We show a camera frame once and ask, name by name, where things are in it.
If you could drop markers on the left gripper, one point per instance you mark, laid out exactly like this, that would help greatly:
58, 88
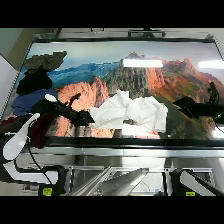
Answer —
83, 118

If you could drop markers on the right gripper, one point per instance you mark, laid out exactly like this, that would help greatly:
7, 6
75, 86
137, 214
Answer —
188, 106

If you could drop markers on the white T-shirt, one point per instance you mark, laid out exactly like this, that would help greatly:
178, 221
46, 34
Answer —
133, 111

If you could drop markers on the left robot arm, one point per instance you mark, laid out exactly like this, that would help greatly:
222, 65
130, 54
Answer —
20, 140

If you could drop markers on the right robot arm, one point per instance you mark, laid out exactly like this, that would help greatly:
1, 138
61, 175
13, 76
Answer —
209, 109

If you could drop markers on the dark red garment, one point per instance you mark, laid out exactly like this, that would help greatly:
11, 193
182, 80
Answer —
41, 131

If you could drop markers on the blue garment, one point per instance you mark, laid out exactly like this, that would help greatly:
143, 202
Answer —
28, 101

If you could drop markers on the black garment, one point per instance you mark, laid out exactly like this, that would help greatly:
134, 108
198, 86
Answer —
34, 82

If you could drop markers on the olive garment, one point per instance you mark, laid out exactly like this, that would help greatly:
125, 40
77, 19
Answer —
45, 61

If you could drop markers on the silver frame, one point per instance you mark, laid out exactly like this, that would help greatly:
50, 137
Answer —
110, 160

